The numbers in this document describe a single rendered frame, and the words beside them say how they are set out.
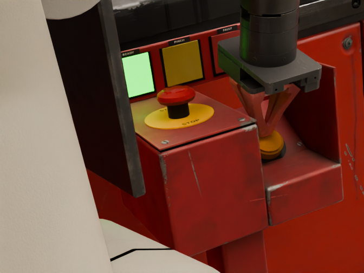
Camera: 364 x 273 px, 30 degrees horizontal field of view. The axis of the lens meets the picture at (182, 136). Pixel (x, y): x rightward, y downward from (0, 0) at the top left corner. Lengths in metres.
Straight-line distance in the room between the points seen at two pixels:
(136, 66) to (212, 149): 0.16
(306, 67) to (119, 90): 0.43
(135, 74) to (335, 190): 0.25
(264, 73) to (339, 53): 0.40
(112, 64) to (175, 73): 0.52
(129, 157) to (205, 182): 0.38
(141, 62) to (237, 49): 0.12
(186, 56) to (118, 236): 0.56
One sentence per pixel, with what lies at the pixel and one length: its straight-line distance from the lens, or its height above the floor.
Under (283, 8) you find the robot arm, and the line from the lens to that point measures 0.65.
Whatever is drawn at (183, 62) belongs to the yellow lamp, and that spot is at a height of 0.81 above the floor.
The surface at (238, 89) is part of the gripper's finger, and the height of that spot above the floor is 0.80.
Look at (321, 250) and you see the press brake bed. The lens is 1.14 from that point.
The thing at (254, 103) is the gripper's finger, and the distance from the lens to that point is 0.69.
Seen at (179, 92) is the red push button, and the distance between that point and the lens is 0.68.
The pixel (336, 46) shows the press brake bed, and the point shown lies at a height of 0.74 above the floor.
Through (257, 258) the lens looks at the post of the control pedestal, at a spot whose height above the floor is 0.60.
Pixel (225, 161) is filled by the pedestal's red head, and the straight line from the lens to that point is 0.65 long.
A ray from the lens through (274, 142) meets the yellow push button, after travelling 0.75.
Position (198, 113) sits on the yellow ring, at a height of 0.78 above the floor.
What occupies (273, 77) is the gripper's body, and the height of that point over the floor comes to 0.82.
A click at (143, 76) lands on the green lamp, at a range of 0.76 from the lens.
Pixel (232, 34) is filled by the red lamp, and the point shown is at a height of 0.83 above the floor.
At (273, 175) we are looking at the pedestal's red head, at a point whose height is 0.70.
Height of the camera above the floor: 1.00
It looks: 20 degrees down
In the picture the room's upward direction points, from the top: 9 degrees counter-clockwise
